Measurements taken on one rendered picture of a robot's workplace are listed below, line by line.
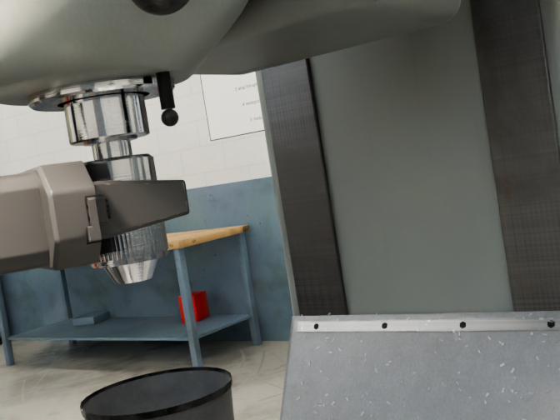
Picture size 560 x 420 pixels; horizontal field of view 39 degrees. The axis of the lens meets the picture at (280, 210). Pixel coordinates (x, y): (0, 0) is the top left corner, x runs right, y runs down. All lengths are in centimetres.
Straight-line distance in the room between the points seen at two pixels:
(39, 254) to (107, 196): 5
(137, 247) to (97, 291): 662
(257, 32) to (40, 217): 21
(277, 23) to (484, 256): 33
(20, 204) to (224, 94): 544
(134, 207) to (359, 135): 40
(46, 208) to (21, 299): 754
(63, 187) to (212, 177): 556
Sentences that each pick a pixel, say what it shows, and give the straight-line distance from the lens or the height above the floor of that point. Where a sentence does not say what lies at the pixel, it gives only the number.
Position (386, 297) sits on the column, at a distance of 81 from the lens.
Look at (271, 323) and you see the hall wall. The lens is 584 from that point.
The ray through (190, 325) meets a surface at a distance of 526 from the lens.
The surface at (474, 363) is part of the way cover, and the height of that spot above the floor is 104.
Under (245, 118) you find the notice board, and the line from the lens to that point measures 572.
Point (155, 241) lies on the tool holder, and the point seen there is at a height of 122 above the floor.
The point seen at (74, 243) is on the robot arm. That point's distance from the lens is 41.
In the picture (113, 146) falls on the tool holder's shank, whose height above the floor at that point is 128.
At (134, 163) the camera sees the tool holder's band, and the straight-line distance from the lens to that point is 46.
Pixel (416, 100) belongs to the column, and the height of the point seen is 129.
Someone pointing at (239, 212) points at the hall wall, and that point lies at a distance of 582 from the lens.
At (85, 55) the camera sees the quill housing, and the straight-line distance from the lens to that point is 41.
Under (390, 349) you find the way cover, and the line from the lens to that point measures 80.
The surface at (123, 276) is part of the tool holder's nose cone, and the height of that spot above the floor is 120.
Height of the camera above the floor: 125
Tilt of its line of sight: 3 degrees down
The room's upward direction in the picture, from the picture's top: 9 degrees counter-clockwise
